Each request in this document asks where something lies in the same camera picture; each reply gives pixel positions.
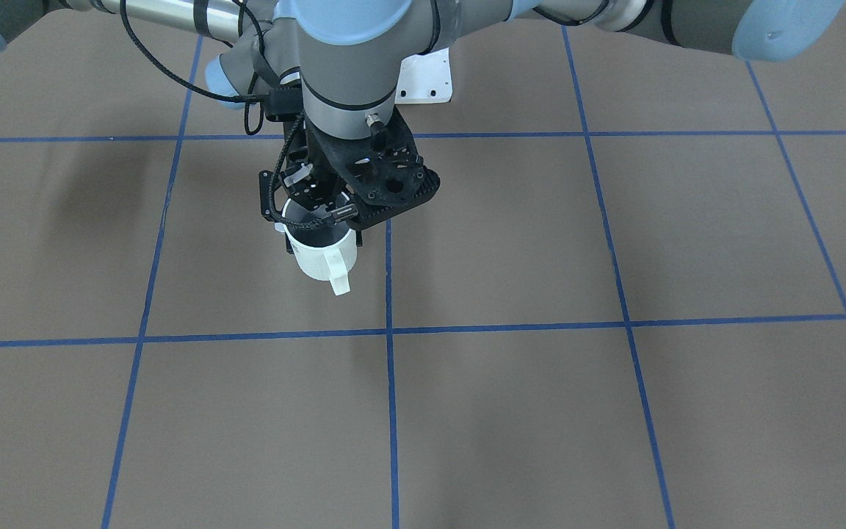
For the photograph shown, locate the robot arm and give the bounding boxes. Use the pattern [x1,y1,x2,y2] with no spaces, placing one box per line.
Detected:
[0,1,303,123]
[266,1,843,223]

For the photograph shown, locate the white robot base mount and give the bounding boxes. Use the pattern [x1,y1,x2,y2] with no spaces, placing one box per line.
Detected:
[395,49,453,105]

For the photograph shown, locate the white plastic mug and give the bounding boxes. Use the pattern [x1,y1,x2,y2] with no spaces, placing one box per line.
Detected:
[275,222,358,295]

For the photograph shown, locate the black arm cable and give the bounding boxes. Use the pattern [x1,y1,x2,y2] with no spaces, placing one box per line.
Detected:
[119,0,277,136]
[260,165,359,230]

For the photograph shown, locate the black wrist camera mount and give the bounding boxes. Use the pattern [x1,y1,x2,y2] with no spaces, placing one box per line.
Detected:
[305,109,441,231]

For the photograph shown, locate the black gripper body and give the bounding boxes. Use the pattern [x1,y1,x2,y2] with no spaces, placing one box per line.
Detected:
[284,125,344,217]

